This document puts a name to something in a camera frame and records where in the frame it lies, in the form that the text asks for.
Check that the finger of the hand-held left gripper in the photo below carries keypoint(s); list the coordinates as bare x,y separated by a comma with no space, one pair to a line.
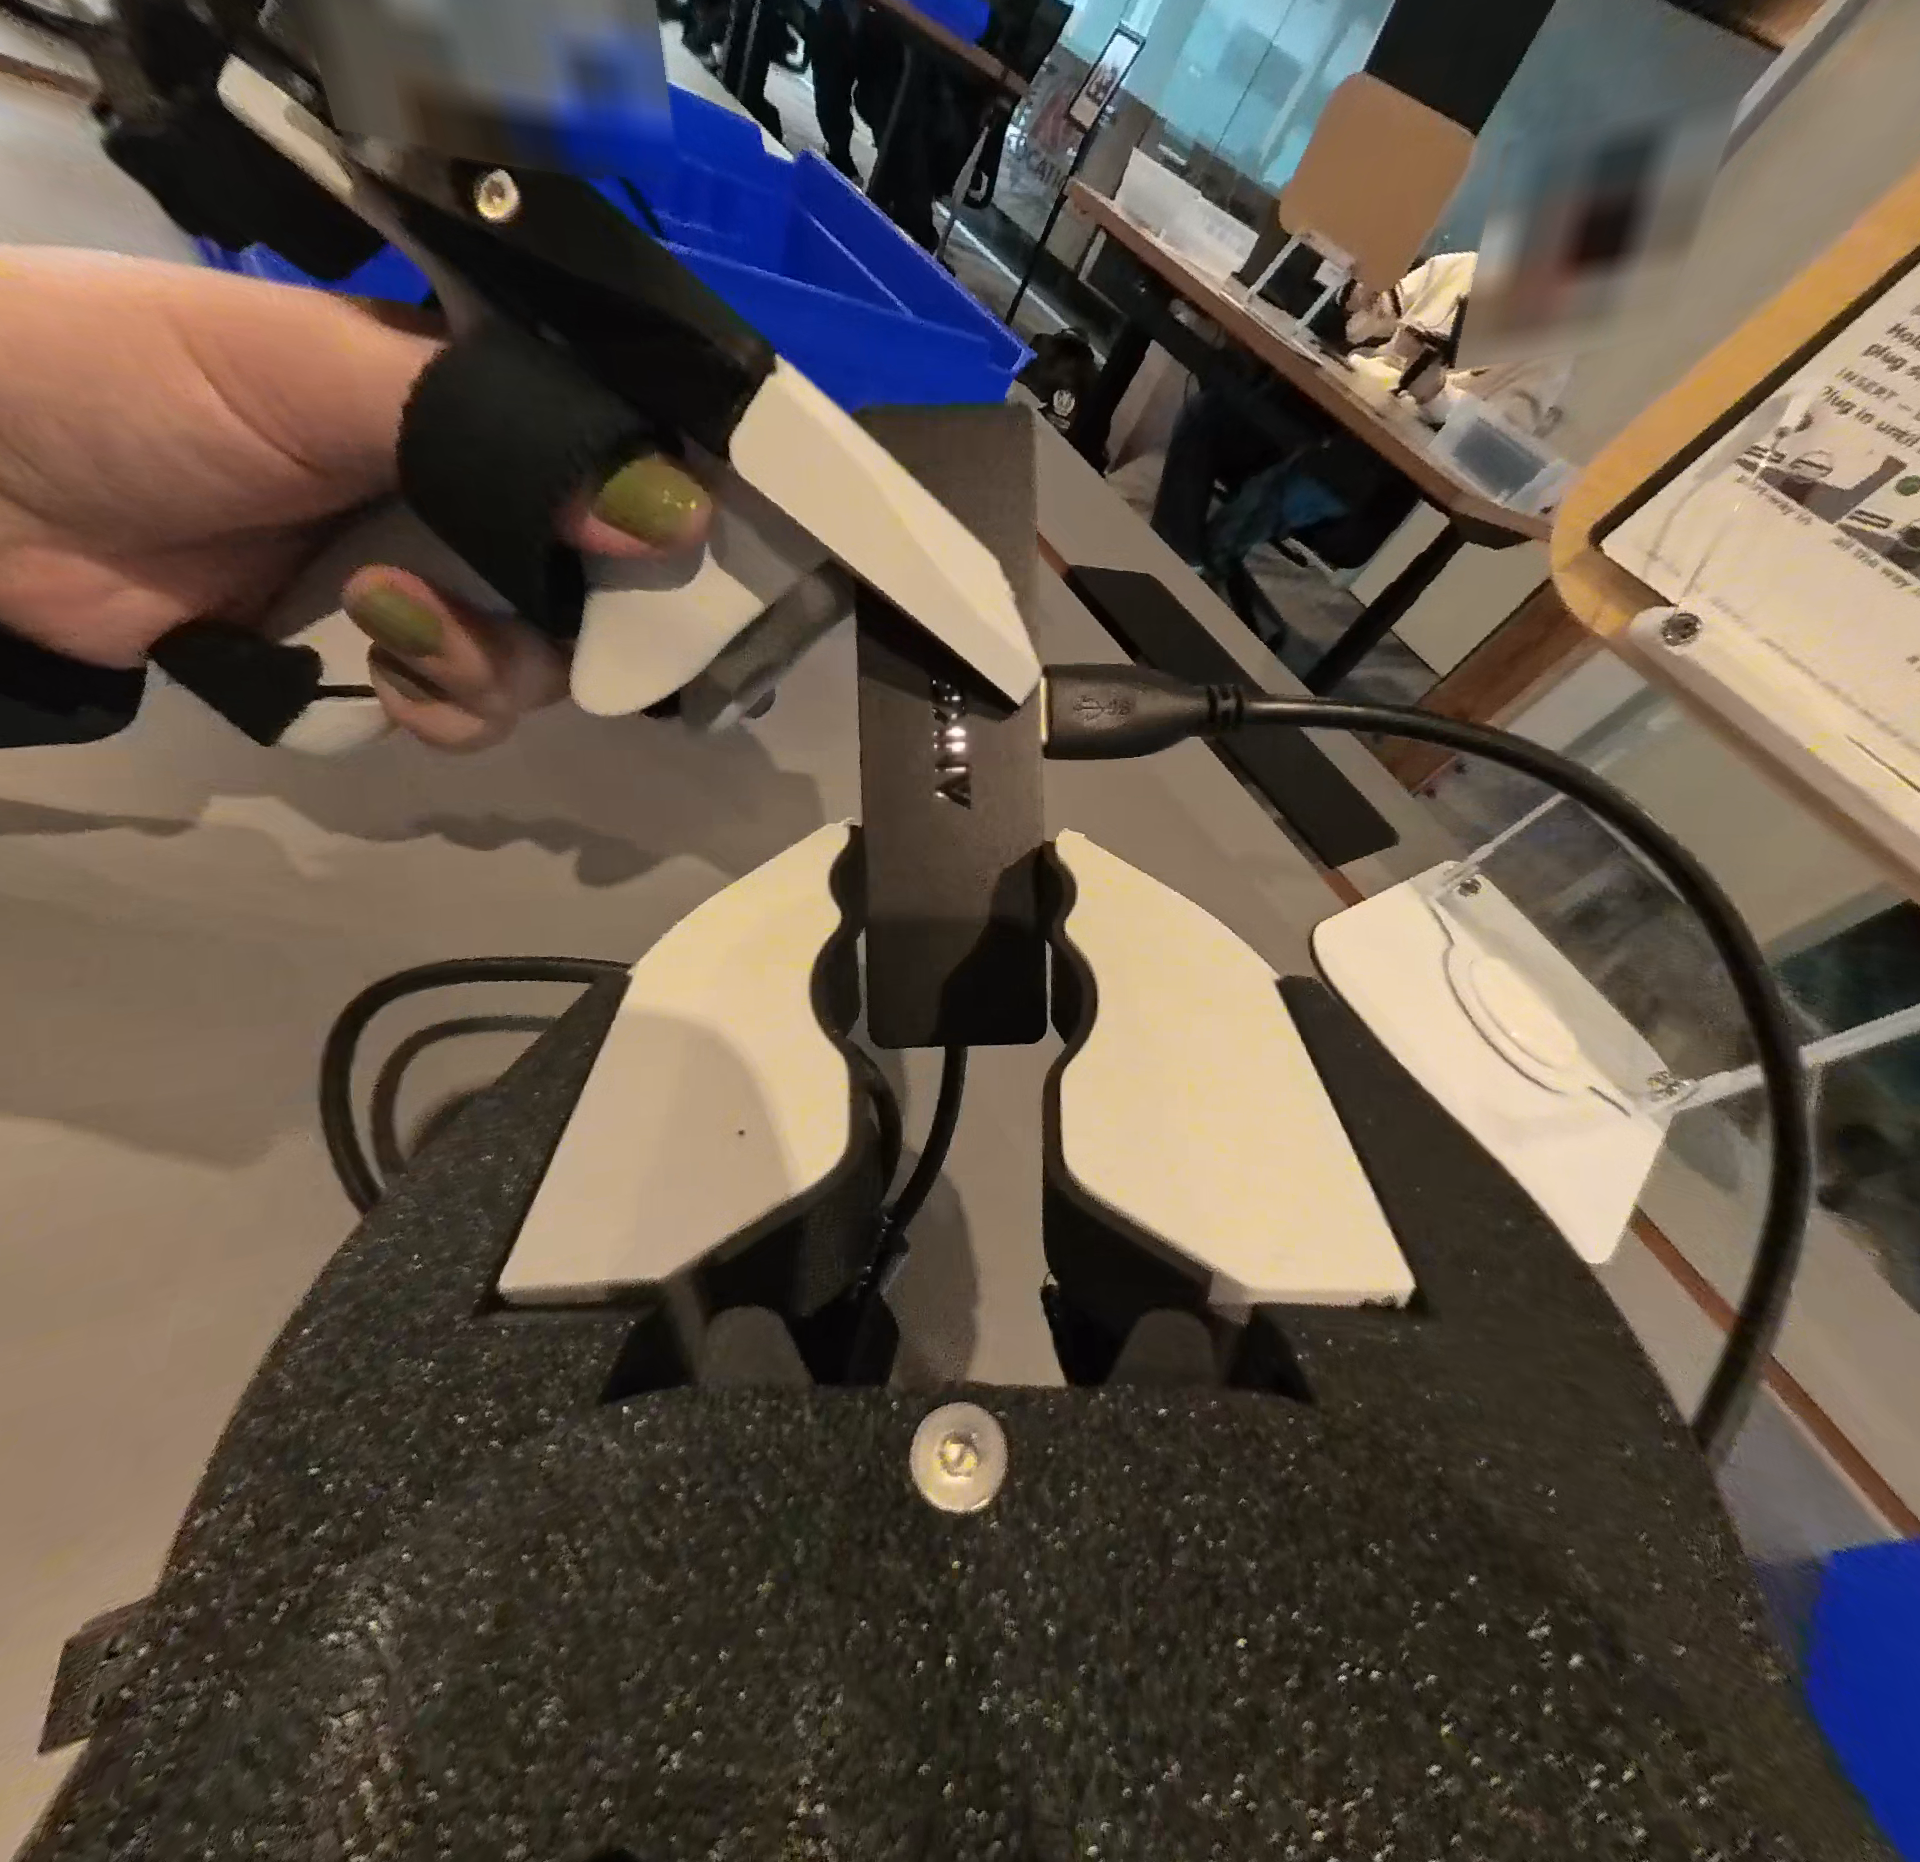
886,527

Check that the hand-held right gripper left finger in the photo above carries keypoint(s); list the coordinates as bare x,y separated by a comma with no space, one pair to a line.
707,1112

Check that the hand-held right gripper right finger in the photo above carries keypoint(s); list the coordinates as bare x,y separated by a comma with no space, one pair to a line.
1200,1112

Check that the person's left hand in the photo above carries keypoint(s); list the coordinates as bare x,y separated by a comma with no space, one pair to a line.
180,451

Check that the black backpack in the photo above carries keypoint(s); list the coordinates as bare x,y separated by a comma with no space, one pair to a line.
1057,386

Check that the instruction board on stand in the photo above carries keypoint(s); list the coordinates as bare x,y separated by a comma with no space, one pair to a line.
1440,962

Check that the wooden work table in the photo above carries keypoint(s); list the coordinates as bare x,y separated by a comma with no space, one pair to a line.
1200,263

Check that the small floor sign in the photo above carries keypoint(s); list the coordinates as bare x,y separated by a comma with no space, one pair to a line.
1106,78

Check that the small wooden board stand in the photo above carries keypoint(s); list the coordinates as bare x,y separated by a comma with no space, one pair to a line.
1380,166

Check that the clear plastic container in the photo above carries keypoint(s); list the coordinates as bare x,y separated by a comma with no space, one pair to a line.
1500,461

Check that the printed instruction sheet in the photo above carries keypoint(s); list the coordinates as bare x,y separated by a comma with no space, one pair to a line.
1801,543

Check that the wooden post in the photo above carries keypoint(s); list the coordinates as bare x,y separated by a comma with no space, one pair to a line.
1484,693

